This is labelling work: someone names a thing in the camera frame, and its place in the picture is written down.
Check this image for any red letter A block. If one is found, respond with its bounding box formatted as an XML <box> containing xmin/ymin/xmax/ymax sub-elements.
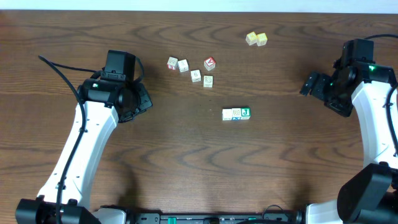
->
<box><xmin>204</xmin><ymin>57</ymin><xmax>216</xmax><ymax>71</ymax></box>

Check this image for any blue edged picture block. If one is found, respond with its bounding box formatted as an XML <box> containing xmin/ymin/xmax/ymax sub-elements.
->
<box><xmin>231</xmin><ymin>108</ymin><xmax>242</xmax><ymax>120</ymax></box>

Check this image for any yellow block right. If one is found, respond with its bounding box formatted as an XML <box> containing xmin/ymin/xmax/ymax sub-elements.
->
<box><xmin>256</xmin><ymin>33</ymin><xmax>268</xmax><ymax>47</ymax></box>

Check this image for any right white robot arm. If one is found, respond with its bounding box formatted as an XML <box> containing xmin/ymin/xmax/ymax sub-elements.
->
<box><xmin>300</xmin><ymin>61</ymin><xmax>397</xmax><ymax>223</ymax></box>

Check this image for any wooden block red bottom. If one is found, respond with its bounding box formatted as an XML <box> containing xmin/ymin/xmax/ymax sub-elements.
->
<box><xmin>167</xmin><ymin>57</ymin><xmax>178</xmax><ymax>70</ymax></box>

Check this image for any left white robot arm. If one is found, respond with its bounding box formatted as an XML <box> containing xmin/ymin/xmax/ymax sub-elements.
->
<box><xmin>15</xmin><ymin>78</ymin><xmax>152</xmax><ymax>223</ymax></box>

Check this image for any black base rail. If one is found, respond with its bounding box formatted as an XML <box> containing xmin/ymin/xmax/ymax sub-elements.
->
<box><xmin>93</xmin><ymin>205</ymin><xmax>307</xmax><ymax>224</ymax></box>

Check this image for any yellow block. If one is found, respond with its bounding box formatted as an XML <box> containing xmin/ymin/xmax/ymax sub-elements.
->
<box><xmin>246</xmin><ymin>32</ymin><xmax>257</xmax><ymax>45</ymax></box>
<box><xmin>256</xmin><ymin>33</ymin><xmax>268</xmax><ymax>47</ymax></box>

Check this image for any wooden block round picture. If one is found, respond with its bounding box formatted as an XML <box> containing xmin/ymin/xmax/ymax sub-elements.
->
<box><xmin>203</xmin><ymin>75</ymin><xmax>213</xmax><ymax>88</ymax></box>

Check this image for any plain white wooden block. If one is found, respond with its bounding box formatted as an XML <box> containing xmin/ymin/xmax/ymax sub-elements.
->
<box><xmin>222</xmin><ymin>108</ymin><xmax>233</xmax><ymax>121</ymax></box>

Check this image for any wooden block animal picture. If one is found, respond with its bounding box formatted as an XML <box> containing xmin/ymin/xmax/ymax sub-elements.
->
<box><xmin>190</xmin><ymin>70</ymin><xmax>201</xmax><ymax>83</ymax></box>

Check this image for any plain wooden picture block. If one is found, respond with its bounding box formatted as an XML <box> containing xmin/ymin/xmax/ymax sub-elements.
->
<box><xmin>178</xmin><ymin>59</ymin><xmax>189</xmax><ymax>73</ymax></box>

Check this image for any yellow block left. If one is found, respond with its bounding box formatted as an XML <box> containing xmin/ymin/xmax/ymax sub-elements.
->
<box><xmin>246</xmin><ymin>32</ymin><xmax>257</xmax><ymax>45</ymax></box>

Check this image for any green letter J block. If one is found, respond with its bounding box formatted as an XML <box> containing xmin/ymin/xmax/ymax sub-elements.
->
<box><xmin>241</xmin><ymin>107</ymin><xmax>251</xmax><ymax>119</ymax></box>

